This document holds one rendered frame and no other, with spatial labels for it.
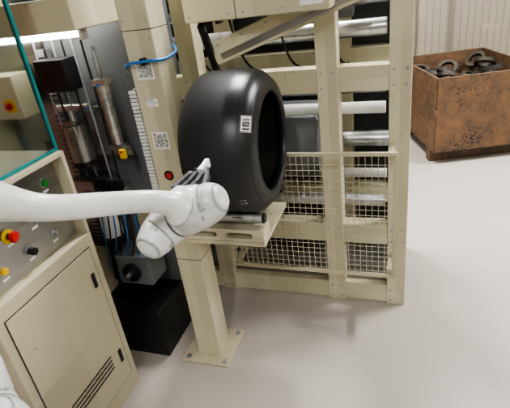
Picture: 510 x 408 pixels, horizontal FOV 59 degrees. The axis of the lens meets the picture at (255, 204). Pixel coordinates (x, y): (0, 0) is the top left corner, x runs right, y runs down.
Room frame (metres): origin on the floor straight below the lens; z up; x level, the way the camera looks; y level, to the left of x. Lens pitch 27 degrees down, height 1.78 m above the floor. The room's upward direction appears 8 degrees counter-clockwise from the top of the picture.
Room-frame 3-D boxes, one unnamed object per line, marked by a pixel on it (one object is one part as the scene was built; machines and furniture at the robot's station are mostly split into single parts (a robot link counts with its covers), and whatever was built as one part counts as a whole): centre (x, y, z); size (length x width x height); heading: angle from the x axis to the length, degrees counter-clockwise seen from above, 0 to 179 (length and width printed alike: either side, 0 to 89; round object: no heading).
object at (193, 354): (1.87, 0.33, 0.01); 0.27 x 0.27 x 0.02; 69
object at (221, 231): (1.67, 0.13, 0.84); 0.36 x 0.09 x 0.06; 69
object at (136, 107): (1.88, 0.42, 1.19); 0.05 x 0.04 x 0.48; 159
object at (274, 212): (1.80, 0.08, 0.80); 0.37 x 0.36 x 0.02; 159
